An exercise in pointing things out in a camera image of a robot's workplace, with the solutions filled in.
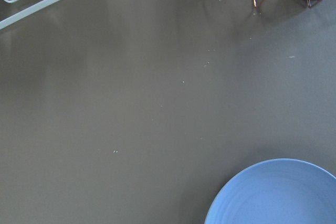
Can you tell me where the white wire cup rack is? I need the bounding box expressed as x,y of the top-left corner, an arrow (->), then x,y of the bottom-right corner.
0,0 -> 78,30

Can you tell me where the blue plate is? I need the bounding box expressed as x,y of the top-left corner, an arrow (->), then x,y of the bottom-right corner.
205,158 -> 335,223

